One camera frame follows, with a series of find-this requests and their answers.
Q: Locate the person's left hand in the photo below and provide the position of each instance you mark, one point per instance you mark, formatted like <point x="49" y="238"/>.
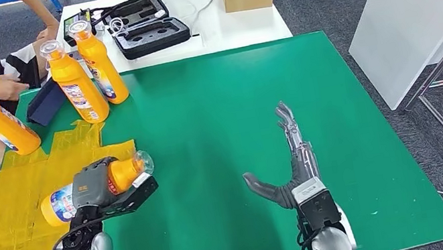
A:
<point x="49" y="32"/>

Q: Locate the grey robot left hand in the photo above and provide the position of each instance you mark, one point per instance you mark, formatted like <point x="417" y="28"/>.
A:
<point x="94" y="183"/>

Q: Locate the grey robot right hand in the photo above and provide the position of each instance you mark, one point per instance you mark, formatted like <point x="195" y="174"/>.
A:
<point x="297" y="174"/>

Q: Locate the person's right hand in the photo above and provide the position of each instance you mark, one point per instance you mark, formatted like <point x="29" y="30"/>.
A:
<point x="4" y="88"/>

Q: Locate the person's left forearm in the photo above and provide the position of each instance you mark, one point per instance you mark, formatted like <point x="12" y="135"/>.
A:
<point x="37" y="8"/>

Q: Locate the black handheld controller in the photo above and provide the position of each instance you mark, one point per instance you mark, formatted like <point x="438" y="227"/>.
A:
<point x="69" y="20"/>

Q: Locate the blue tablet case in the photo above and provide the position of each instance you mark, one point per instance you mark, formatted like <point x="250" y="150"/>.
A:
<point x="44" y="104"/>

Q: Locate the green table mat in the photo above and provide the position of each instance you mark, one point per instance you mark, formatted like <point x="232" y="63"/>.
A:
<point x="223" y="110"/>

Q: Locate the black foam-lined case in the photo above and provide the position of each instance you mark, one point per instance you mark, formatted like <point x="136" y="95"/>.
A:
<point x="152" y="36"/>

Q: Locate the white adapter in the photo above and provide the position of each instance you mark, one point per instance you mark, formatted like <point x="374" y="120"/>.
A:
<point x="160" y="13"/>

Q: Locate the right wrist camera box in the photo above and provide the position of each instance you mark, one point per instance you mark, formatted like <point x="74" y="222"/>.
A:
<point x="315" y="202"/>

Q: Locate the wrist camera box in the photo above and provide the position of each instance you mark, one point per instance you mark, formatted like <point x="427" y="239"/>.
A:
<point x="134" y="197"/>
<point x="315" y="202"/>

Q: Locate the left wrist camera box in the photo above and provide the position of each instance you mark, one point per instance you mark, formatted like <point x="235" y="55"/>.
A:
<point x="134" y="197"/>

